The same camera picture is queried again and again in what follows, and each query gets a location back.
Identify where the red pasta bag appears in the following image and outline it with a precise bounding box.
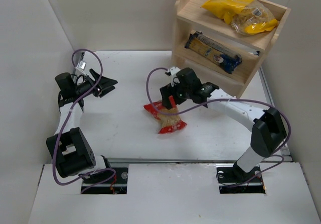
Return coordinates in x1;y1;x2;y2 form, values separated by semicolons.
143;96;187;134

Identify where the blue spaghetti pack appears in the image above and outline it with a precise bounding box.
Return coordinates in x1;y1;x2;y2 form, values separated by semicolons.
185;31;242;74

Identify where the yellow fusilli pasta bag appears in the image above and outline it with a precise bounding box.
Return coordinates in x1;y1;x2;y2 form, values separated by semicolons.
202;0;278;35

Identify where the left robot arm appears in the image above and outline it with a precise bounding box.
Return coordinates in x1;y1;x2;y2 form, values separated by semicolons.
46;69;118;178

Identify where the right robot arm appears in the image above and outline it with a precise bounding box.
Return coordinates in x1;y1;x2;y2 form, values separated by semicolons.
160;67;287;180

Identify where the wooden two-tier shelf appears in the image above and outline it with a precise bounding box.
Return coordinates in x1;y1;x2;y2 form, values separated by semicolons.
172;0;290;97

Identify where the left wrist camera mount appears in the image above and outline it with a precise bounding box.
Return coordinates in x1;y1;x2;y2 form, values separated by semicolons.
76;60;87;72

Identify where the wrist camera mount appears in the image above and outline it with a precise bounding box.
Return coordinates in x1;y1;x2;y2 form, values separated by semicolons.
165;66;180;87
76;60;87;72

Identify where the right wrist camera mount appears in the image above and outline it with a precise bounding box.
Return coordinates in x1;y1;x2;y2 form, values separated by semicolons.
165;66;180;87

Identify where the left aluminium rail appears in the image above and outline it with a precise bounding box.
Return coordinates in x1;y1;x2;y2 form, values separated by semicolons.
74;51;85;74

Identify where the aluminium rail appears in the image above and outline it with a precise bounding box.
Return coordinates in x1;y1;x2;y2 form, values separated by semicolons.
100;157;291;164
252;66;292;157
74;51;85;74

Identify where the front aluminium rail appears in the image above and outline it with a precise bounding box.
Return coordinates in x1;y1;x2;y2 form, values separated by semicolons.
100;157;291;164

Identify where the right aluminium rail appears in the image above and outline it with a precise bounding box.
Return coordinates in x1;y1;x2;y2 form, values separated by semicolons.
252;66;292;157

